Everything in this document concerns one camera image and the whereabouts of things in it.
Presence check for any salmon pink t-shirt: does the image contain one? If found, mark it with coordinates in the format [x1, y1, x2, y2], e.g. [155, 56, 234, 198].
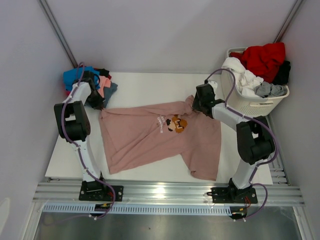
[65, 76, 111, 98]

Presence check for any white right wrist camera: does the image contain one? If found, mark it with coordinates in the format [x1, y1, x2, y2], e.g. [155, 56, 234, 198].
[208, 80, 219, 91]

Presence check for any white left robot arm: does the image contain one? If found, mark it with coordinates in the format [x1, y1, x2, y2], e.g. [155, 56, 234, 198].
[53, 70, 105, 183]

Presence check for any left aluminium frame post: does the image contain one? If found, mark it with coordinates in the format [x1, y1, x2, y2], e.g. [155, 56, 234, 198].
[37, 0, 78, 68]

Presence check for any right side aluminium rail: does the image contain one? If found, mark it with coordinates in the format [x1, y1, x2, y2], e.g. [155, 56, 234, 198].
[257, 115, 291, 186]

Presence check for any white perforated laundry basket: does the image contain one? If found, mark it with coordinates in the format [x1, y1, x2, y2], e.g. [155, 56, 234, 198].
[221, 47, 290, 117]

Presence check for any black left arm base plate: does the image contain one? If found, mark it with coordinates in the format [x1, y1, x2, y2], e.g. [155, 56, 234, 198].
[78, 180, 124, 202]

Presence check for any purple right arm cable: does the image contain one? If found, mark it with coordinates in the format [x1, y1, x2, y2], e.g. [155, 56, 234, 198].
[203, 68, 279, 222]

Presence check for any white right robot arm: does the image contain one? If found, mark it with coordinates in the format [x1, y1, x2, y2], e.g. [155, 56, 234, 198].
[192, 83, 276, 202]

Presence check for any red t-shirt in basket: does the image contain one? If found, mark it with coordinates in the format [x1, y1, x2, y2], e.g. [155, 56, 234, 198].
[229, 42, 286, 83]

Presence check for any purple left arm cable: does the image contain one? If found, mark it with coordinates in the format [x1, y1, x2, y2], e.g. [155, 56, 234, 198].
[61, 61, 116, 221]

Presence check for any white t-shirt in basket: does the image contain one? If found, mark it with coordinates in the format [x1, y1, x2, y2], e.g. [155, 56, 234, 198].
[222, 57, 264, 98]

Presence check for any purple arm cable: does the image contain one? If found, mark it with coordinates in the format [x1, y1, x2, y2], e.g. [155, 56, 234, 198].
[61, 61, 116, 221]
[203, 68, 279, 222]

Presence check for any white slotted cable duct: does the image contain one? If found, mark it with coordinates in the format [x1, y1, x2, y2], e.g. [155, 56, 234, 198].
[42, 203, 232, 216]

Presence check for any black folded t-shirt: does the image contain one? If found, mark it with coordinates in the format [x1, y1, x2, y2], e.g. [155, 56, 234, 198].
[95, 68, 110, 78]

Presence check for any grey t-shirt in basket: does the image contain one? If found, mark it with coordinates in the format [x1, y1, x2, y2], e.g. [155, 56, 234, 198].
[254, 81, 288, 98]

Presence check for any black t-shirt in basket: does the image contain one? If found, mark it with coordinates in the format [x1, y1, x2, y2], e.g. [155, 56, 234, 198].
[272, 60, 291, 86]

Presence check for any aluminium mounting rail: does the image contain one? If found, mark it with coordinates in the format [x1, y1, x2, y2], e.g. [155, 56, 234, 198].
[32, 178, 305, 207]

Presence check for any aluminium frame post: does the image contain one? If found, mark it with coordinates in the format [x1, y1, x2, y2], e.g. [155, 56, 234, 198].
[273, 0, 306, 43]
[37, 0, 78, 68]

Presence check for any slate blue t-shirt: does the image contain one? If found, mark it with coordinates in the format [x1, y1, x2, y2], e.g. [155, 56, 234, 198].
[84, 81, 118, 108]

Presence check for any dusty pink graphic t-shirt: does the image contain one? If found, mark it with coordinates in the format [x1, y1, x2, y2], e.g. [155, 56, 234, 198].
[99, 95, 222, 181]

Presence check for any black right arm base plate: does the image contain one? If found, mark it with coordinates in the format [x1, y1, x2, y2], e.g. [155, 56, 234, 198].
[206, 186, 258, 204]

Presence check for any right aluminium frame post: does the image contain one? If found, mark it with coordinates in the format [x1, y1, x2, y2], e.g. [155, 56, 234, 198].
[273, 0, 306, 43]

